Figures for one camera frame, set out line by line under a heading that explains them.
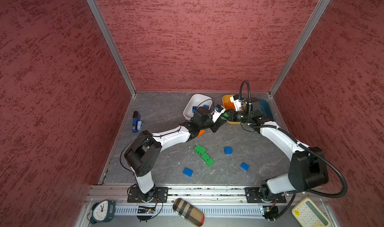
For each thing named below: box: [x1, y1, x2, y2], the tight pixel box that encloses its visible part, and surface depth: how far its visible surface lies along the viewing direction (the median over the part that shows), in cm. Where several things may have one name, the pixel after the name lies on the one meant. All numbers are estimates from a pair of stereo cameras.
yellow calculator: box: [291, 197, 332, 227], surface depth 69 cm
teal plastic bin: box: [259, 99, 274, 121], surface depth 110 cm
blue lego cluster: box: [224, 147, 233, 155], surface depth 90 cm
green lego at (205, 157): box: [201, 152, 210, 162], surface depth 87 cm
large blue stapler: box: [132, 111, 142, 133], surface depth 100 cm
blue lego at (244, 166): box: [240, 162, 250, 172], surface depth 85 cm
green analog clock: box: [90, 199, 116, 225], surface depth 68 cm
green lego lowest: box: [206, 158, 215, 167], surface depth 87 cm
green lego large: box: [194, 144, 207, 155], surface depth 89 cm
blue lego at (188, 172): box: [182, 167, 194, 178], surface depth 82 cm
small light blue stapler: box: [137, 120, 144, 131], surface depth 100 cm
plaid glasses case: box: [172, 198, 205, 227], surface depth 68 cm
